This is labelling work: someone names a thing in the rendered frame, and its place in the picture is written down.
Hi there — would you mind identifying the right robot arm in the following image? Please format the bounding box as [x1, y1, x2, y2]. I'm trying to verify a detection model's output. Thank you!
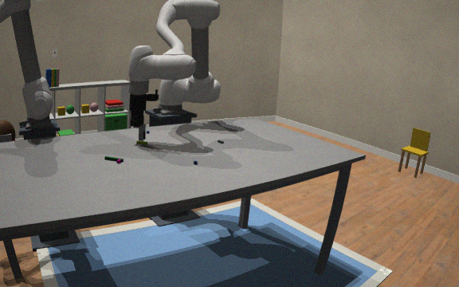
[0, 0, 53, 129]

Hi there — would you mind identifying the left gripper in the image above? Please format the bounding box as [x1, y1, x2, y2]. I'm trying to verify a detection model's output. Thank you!
[129, 81, 159, 141]

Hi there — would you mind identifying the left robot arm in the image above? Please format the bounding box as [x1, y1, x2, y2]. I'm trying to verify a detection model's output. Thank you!
[128, 0, 221, 115]

